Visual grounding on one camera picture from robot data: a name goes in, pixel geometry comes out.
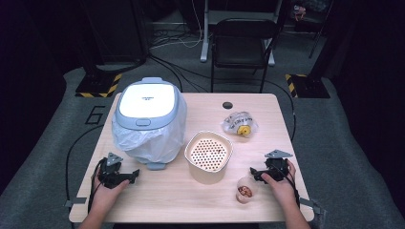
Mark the person's left hand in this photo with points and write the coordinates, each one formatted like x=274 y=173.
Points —
x=105 y=195

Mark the clear plastic cup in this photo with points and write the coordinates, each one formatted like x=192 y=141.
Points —
x=245 y=191

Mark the white desk frame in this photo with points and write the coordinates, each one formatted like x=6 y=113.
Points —
x=204 y=38

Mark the black cabinet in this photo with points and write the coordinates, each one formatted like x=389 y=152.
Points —
x=117 y=31

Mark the beige strainer bucket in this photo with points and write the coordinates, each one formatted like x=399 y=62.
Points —
x=207 y=154

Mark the person's right hand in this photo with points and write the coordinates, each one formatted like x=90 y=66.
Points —
x=283 y=191

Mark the clear plastic wrapper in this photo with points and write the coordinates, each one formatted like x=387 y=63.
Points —
x=237 y=122

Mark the white plastic trash bag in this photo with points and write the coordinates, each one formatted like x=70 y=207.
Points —
x=153 y=144

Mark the black stand base hazard stripes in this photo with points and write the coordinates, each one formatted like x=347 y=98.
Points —
x=95 y=84
x=309 y=86

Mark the white and grey trash can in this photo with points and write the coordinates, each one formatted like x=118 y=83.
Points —
x=146 y=101

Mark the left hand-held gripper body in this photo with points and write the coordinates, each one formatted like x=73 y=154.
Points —
x=111 y=175

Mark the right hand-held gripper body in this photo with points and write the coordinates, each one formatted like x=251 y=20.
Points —
x=277 y=167

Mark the black folding chair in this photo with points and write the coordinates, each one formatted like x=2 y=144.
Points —
x=243 y=47

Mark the grey table edge bracket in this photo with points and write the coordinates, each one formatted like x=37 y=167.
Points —
x=76 y=201
x=310 y=203

